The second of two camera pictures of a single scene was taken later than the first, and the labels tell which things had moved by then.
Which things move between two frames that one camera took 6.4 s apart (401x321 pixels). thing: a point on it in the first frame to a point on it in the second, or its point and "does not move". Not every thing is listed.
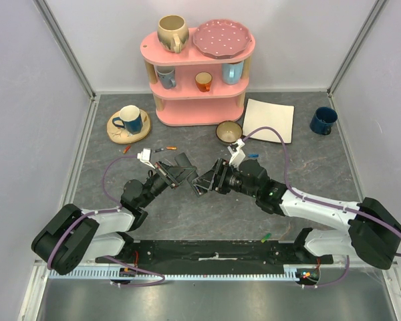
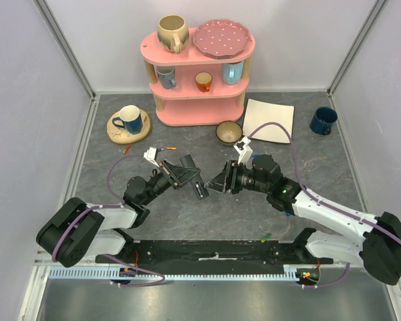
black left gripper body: [162, 170] does not move
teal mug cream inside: [130, 118] does not move
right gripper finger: [202, 183] to [218, 183]
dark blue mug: [322, 120] does not move
